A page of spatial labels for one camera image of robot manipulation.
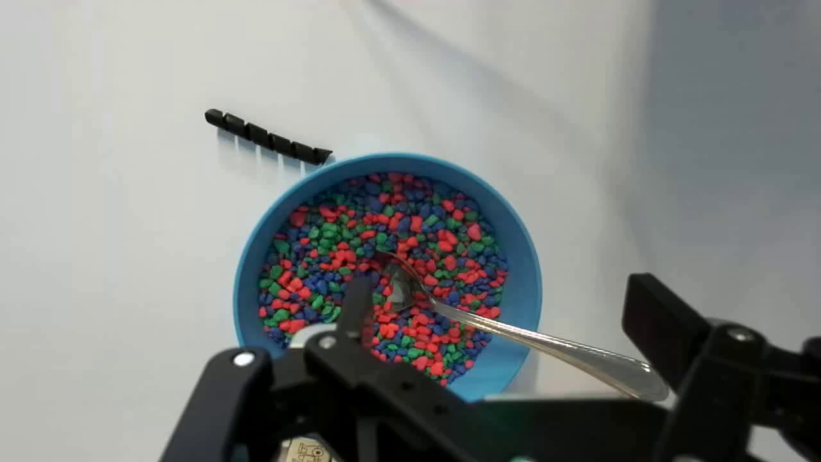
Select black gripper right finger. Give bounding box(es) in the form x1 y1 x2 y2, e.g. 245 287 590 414
621 272 821 462

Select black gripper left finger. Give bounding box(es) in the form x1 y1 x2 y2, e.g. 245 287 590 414
162 272 481 462

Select metal spoon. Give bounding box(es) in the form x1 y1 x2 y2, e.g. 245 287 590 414
368 251 674 407

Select blue plastic bowl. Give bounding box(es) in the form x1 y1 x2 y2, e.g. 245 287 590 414
230 151 546 407

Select black segmented strip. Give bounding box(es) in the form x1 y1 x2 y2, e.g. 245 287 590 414
202 106 334 167

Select colourful cereal pieces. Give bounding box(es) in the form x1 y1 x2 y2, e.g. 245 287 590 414
253 173 512 382

